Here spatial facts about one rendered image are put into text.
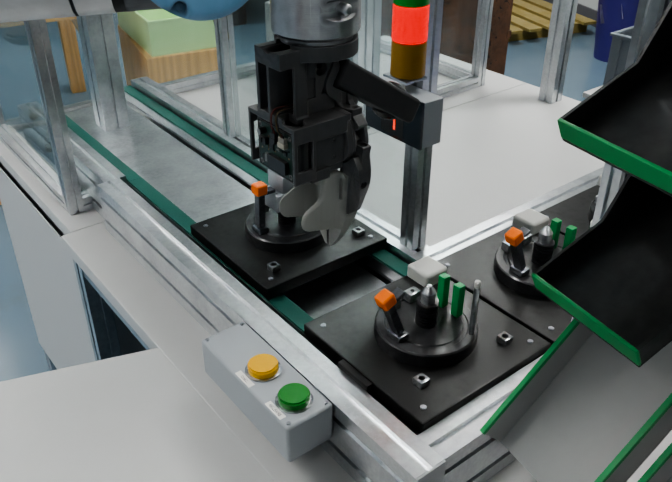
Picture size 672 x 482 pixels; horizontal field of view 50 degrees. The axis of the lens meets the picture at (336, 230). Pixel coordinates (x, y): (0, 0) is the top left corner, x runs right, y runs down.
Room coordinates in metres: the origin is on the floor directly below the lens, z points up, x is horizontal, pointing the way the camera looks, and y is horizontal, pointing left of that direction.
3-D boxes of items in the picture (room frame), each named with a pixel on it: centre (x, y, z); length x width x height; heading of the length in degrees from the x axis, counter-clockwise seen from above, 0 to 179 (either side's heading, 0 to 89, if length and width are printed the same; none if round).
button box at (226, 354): (0.72, 0.10, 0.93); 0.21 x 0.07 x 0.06; 38
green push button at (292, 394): (0.66, 0.05, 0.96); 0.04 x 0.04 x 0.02
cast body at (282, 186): (1.06, 0.07, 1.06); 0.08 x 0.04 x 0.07; 128
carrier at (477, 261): (0.93, -0.32, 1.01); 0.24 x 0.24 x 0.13; 38
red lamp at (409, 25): (1.01, -0.10, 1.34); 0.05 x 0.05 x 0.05
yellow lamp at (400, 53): (1.01, -0.10, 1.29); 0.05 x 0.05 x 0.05
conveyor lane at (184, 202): (1.04, 0.04, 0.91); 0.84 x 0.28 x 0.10; 38
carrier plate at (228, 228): (1.05, 0.08, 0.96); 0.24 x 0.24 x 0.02; 38
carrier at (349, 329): (0.78, -0.12, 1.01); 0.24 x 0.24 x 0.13; 38
